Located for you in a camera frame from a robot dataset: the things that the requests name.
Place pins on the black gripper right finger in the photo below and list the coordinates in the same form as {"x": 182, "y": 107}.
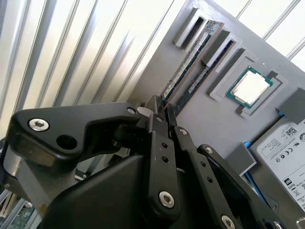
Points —
{"x": 202, "y": 171}

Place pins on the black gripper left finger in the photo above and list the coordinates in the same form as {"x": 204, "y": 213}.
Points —
{"x": 59, "y": 117}

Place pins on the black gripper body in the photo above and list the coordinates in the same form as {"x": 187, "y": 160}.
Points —
{"x": 107, "y": 195}

